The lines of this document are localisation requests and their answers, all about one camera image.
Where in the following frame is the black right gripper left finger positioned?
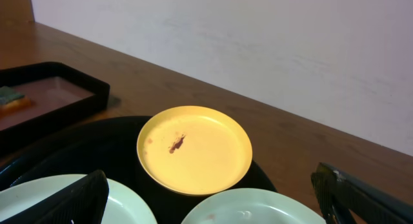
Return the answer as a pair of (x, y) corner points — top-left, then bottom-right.
(2, 170), (109, 224)

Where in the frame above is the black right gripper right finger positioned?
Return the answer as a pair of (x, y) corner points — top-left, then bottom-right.
(311, 163), (412, 224)

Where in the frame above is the mint green plate front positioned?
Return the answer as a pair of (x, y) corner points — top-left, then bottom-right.
(1, 174), (157, 224)

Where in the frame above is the mint green plate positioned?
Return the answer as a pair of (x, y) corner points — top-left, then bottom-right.
(182, 188), (326, 224)
(1, 174), (157, 224)

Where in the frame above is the yellow plate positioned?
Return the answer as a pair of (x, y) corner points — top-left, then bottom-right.
(136, 106), (252, 196)

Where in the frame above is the green and orange sponge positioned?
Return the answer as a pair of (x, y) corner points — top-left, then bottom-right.
(1, 86), (33, 117)

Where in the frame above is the round black tray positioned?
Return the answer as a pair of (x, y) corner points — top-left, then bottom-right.
(0, 116), (277, 224)

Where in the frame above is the rectangular black water tray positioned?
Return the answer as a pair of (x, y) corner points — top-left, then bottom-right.
(1, 61), (110, 156)

